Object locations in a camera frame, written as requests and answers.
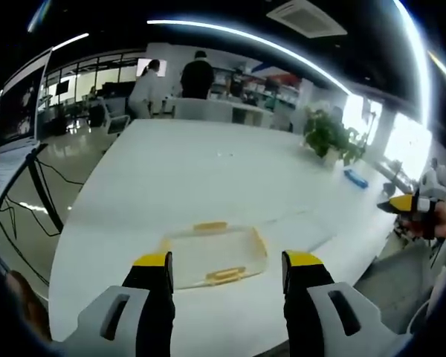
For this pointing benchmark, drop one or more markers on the black stand leg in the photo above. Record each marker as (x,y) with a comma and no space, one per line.
(44,189)

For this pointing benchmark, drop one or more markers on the wall screen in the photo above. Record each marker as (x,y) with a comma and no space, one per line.
(163,67)

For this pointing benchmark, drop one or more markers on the white counter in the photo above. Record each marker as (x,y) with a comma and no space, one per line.
(208,109)

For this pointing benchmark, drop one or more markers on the large dark display screen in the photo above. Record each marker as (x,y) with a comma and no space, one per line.
(18,108)

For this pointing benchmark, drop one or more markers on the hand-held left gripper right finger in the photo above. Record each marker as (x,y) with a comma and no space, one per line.
(319,316)

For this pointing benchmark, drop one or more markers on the green potted plant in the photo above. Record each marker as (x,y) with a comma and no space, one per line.
(329,135)

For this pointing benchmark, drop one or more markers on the blue flat object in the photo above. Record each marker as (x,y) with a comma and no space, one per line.
(355,177)

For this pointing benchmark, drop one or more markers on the long ceiling light strip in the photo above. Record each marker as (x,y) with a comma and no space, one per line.
(252,37)

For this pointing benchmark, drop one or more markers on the white office chair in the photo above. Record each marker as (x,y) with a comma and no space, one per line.
(113,119)

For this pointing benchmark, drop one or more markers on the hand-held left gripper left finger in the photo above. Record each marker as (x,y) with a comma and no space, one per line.
(135,312)

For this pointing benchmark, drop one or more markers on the ceiling air vent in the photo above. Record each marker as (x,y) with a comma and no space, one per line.
(306,16)

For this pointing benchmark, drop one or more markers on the clear container with yellow clips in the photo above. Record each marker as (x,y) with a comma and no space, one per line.
(215,256)

